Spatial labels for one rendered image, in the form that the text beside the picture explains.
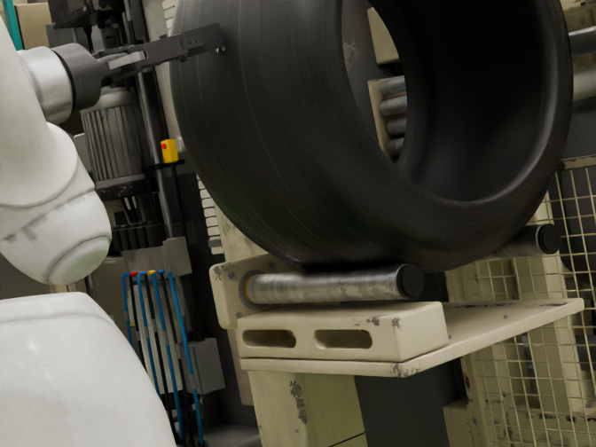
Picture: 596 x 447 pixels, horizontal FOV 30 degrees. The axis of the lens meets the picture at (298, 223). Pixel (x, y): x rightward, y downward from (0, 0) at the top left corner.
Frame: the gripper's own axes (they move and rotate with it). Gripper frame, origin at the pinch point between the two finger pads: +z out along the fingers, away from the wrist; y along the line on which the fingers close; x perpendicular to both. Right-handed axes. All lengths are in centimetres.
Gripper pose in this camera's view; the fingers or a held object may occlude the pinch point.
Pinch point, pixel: (197, 41)
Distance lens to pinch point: 138.9
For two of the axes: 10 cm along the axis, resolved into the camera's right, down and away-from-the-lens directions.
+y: -6.1, 0.8, 7.9
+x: 3.0, 9.4, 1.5
